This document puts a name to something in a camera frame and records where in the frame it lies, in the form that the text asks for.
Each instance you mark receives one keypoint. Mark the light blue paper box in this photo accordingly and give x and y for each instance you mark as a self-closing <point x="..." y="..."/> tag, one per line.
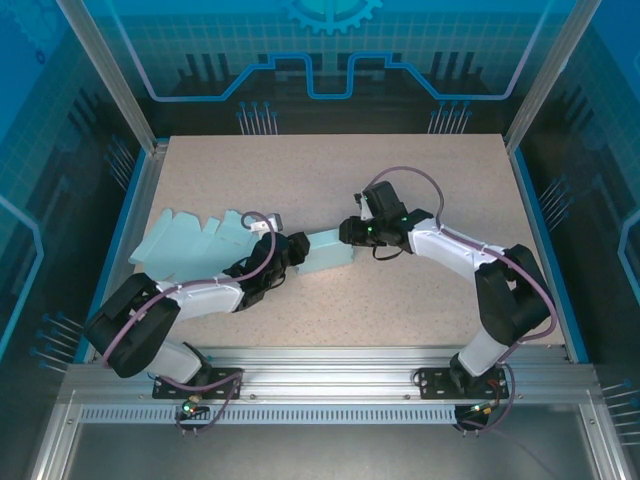
<point x="175" y="245"/>
<point x="327" y="255"/>

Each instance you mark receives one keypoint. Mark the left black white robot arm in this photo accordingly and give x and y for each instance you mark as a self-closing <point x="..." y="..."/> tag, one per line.
<point x="130" y="330"/>

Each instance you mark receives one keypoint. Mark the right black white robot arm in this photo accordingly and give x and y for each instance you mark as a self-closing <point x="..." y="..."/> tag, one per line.
<point x="510" y="300"/>

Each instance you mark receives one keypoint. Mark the blue table edge trim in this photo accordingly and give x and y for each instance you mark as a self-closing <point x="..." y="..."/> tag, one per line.
<point x="541" y="225"/>
<point x="126" y="225"/>

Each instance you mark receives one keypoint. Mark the small controller board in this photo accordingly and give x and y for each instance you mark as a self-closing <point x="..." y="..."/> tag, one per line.
<point x="190" y="407"/>
<point x="480" y="409"/>

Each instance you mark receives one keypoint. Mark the metal shelf panel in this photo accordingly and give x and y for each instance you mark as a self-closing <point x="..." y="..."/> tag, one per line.
<point x="320" y="450"/>

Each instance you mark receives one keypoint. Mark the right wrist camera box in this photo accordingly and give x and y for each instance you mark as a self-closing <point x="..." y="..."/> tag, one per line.
<point x="365" y="207"/>

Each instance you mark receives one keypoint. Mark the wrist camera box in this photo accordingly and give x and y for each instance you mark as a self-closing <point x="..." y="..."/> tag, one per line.
<point x="270" y="222"/>
<point x="365" y="207"/>

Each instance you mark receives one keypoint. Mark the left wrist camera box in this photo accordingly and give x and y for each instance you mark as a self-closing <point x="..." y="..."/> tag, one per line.
<point x="270" y="222"/>

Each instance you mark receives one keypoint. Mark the aluminium mounting rail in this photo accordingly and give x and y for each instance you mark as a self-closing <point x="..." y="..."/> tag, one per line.
<point x="325" y="372"/>

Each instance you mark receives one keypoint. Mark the aluminium side rail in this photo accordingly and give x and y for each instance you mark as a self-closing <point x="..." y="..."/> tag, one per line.
<point x="141" y="225"/>

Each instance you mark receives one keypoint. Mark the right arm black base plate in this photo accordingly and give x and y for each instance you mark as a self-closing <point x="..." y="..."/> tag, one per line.
<point x="430" y="384"/>

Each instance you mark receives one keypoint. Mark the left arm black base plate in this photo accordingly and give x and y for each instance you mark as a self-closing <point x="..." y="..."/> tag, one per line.
<point x="162" y="387"/>

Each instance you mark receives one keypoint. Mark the aluminium frame post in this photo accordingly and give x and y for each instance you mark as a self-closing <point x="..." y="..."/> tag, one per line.
<point x="110" y="75"/>
<point x="545" y="75"/>

